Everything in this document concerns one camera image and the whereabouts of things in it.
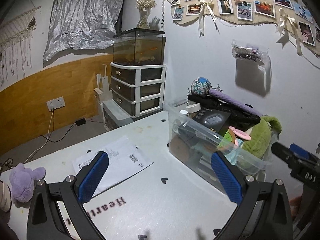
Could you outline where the white wall power socket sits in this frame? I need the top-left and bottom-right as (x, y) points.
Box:
(47, 96), (66, 111)

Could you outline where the brown round plush item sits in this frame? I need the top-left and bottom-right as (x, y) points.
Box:
(169, 135), (190, 164)

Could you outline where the black knit glove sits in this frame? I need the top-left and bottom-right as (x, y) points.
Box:
(188, 94), (261, 131)

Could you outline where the glass fish tank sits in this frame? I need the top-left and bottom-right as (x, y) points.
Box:
(113, 28), (165, 66)

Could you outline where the purple handled round hairbrush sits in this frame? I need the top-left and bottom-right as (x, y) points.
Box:
(190, 77), (263, 117)

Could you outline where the white power cable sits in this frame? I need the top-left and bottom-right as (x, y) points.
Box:
(23, 108), (55, 164)

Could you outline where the silver crinkled foil sheet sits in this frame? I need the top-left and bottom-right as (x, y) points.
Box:
(43, 0), (124, 62)

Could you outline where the black power adapter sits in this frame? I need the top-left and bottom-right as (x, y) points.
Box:
(75, 118), (87, 126)

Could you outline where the cork photo board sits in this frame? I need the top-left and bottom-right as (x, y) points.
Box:
(164, 0), (319, 55)

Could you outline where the purple plush toy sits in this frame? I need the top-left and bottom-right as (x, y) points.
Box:
(9, 163), (46, 203)

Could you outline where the black product box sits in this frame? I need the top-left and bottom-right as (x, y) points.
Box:
(193, 108), (231, 136)

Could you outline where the green plush toy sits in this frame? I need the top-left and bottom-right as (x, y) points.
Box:
(222, 115), (282, 174)

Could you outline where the clear plastic storage bin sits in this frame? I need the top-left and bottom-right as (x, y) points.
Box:
(164, 104), (272, 193)

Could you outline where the macrame wall hanging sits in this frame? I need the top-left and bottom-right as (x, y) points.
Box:
(1, 7), (41, 88)

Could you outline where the vase with dried flowers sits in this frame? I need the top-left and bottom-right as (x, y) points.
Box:
(136, 0), (157, 29)

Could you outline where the white plastic drawer unit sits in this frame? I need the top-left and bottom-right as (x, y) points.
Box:
(111, 62), (167, 118)

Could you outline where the white printed paper sheet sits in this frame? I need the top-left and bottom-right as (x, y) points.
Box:
(72, 136), (153, 196)

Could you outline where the clear wall mounted organizer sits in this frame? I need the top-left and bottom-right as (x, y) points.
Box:
(231, 40), (268, 66)

